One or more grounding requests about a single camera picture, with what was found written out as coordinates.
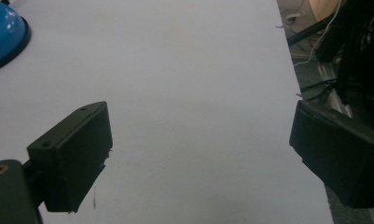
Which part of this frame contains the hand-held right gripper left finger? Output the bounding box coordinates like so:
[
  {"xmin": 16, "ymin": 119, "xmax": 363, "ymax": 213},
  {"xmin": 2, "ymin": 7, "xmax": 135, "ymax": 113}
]
[{"xmin": 26, "ymin": 100, "xmax": 114, "ymax": 214}]

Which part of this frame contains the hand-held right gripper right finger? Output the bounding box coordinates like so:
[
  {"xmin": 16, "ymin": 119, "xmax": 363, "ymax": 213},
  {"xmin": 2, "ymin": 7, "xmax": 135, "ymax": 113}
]
[{"xmin": 288, "ymin": 99, "xmax": 374, "ymax": 209}]

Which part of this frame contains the black metal bar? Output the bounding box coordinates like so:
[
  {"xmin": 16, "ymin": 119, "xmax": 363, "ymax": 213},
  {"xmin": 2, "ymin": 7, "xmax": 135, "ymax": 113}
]
[{"xmin": 286, "ymin": 12, "xmax": 338, "ymax": 48}]

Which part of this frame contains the blue dome with black base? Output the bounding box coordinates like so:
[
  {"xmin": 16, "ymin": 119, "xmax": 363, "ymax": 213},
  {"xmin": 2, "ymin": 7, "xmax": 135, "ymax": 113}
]
[{"xmin": 0, "ymin": 0, "xmax": 33, "ymax": 75}]

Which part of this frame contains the black cable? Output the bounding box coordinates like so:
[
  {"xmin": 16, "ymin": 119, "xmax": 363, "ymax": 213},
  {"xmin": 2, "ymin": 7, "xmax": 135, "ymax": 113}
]
[{"xmin": 299, "ymin": 77, "xmax": 338, "ymax": 103}]

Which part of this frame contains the white cable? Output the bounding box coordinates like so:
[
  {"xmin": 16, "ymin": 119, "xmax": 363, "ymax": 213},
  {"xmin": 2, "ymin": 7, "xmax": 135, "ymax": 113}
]
[{"xmin": 293, "ymin": 0, "xmax": 344, "ymax": 67}]

